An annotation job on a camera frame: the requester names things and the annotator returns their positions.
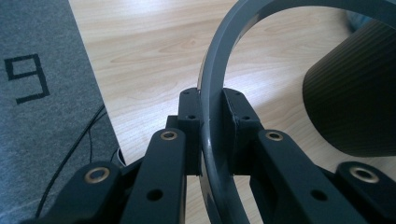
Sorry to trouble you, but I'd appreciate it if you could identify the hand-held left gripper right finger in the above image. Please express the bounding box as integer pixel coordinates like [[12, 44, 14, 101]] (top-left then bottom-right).
[[221, 87, 369, 224]]

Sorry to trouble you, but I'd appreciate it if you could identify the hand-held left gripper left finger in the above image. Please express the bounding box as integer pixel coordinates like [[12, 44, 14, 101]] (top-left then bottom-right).
[[120, 87, 204, 224]]

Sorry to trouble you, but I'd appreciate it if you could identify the grey cable loop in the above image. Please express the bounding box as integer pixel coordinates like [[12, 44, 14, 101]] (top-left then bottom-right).
[[197, 0, 396, 224]]

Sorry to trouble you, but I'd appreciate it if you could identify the dark ribbed trash bin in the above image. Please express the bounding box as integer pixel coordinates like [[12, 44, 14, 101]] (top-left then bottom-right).
[[302, 19, 396, 159]]

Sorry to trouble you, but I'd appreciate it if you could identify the thin black cable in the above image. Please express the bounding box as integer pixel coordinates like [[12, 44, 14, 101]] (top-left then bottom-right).
[[35, 104, 108, 219]]

